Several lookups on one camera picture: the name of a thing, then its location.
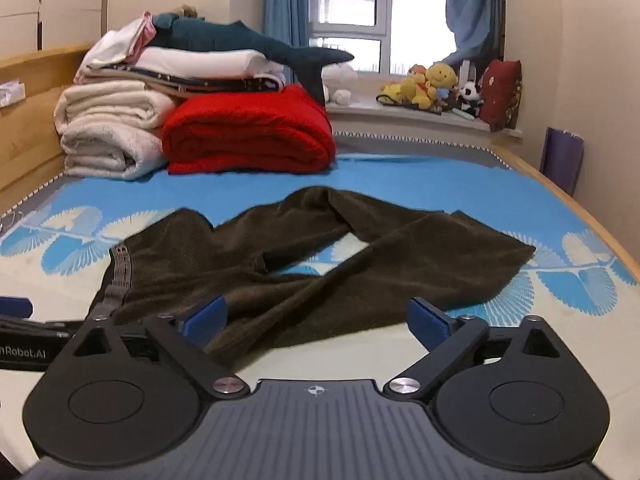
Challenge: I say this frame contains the pink folded cloth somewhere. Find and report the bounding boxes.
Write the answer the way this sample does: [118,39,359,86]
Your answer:
[127,11,162,58]

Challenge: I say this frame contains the white folded quilt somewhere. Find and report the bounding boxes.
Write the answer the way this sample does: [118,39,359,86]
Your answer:
[132,47,286,81]

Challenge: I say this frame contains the yellow smiley plush toy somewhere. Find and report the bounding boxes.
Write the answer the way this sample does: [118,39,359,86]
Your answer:
[425,61,459,92]

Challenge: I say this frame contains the red folded blanket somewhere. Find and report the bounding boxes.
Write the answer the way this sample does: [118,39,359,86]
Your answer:
[161,83,337,176]

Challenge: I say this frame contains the navy starry folded quilt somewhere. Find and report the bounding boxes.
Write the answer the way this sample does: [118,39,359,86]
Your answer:
[75,62,287,98]

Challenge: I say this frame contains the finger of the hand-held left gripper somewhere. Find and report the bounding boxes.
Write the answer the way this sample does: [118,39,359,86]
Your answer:
[0,297,33,318]
[0,316,88,336]

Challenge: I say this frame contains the purple paper bag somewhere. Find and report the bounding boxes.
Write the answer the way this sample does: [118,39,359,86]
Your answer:
[540,127,585,196]

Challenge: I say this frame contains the blue curtain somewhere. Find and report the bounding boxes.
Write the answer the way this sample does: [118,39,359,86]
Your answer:
[442,0,507,68]
[263,0,312,86]

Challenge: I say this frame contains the blue leaf printed bed sheet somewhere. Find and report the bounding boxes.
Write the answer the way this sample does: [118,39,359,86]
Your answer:
[0,152,640,466]

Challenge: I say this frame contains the white folded cloth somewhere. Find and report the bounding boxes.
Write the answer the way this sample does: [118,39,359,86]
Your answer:
[80,19,151,73]

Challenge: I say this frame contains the red patterned pillow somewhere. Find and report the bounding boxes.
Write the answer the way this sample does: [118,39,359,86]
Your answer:
[477,59,523,132]

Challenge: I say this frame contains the panda plush toy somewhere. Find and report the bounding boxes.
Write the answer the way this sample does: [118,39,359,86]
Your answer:
[457,82,484,117]

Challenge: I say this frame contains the brown corduroy pants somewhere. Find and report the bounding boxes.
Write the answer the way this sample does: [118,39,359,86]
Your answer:
[89,186,537,368]

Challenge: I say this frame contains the yellow bear plush toy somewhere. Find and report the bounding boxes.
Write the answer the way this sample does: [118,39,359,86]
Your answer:
[407,71,440,109]

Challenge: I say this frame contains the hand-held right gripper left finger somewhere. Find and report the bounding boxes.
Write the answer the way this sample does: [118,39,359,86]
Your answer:
[72,294,251,401]

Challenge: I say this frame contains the small white box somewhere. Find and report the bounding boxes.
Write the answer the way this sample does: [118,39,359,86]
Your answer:
[0,80,27,107]

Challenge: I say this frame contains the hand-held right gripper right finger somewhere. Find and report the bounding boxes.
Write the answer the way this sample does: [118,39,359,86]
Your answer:
[382,297,566,401]

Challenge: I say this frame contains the teal shark plush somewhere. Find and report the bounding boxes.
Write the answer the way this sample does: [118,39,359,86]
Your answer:
[147,12,355,106]

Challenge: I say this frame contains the white plush toy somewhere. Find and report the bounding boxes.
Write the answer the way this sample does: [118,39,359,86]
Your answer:
[321,62,359,106]

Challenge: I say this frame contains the wooden headboard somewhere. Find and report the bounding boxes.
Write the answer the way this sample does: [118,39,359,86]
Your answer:
[0,45,96,203]

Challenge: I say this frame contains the cream wardrobe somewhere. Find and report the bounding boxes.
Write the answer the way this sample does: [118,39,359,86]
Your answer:
[0,0,108,52]

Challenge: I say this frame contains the yellow lying plush toy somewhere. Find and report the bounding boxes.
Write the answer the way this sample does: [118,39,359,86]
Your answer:
[377,80,416,105]

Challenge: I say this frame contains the cream fleece folded blanket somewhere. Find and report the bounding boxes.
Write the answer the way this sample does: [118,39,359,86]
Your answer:
[54,80,176,181]

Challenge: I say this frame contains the wooden bed frame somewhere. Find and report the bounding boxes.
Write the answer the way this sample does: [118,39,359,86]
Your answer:
[492,144,640,283]

